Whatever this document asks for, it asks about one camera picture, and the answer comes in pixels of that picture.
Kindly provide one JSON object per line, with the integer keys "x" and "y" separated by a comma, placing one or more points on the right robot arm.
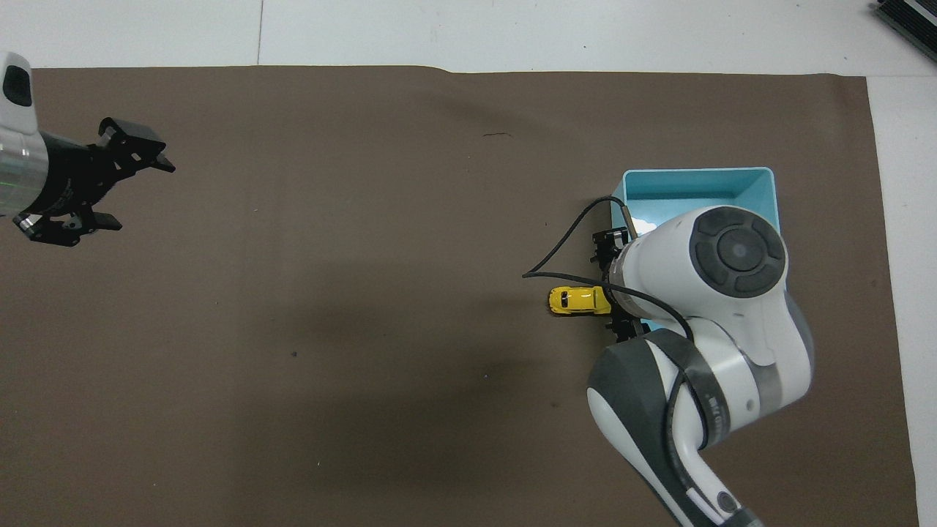
{"x": 725, "y": 315}

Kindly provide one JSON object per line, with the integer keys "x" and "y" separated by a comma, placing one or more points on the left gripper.
{"x": 69, "y": 176}

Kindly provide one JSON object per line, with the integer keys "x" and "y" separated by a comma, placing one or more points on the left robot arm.
{"x": 18, "y": 165}

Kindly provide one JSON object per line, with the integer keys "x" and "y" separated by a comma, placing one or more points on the black stand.
{"x": 911, "y": 18}

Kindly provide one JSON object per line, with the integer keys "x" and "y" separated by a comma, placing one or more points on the yellow toy beetle car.
{"x": 575, "y": 300}

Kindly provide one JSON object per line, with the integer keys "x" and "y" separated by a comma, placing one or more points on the light blue plastic bin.
{"x": 695, "y": 192}

